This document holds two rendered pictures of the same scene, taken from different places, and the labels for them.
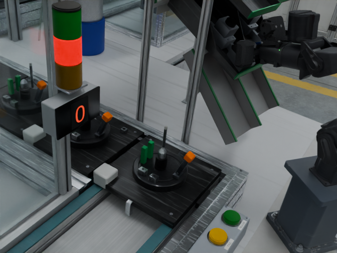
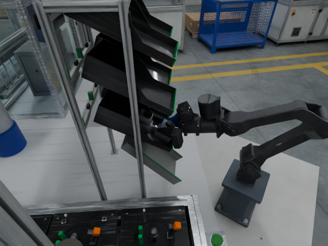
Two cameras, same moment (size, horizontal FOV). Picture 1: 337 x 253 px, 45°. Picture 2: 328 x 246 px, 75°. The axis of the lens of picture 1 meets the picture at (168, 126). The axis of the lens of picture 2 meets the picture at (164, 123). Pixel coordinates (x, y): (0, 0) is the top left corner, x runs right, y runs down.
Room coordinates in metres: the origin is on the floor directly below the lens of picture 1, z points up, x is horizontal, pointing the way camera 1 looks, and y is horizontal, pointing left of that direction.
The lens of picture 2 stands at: (0.51, 0.15, 1.75)
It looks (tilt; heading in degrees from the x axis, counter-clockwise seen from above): 40 degrees down; 327
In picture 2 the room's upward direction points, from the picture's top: straight up
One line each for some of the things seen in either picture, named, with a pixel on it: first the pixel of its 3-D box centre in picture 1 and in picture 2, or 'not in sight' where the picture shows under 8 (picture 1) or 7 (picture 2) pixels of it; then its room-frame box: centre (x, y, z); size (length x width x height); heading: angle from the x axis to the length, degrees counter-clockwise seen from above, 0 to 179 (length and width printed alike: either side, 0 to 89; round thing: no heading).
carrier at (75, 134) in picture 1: (85, 121); (75, 240); (0.91, 0.23, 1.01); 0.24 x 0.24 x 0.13; 61
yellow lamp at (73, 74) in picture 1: (68, 72); not in sight; (0.68, 0.20, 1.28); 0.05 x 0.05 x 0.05
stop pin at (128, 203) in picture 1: (129, 207); not in sight; (0.68, 0.07, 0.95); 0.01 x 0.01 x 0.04; 61
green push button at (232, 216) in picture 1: (231, 218); (216, 240); (0.67, -0.17, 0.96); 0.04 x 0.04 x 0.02
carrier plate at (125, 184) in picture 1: (159, 175); (154, 240); (0.79, 0.01, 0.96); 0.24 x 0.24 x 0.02; 61
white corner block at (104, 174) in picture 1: (105, 175); not in sight; (0.75, 0.14, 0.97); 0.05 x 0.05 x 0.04; 61
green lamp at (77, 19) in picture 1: (66, 21); not in sight; (0.68, 0.20, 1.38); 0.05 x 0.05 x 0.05
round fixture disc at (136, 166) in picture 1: (160, 169); (154, 238); (0.79, 0.01, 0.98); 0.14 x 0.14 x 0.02
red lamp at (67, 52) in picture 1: (67, 47); not in sight; (0.68, 0.20, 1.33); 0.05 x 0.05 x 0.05
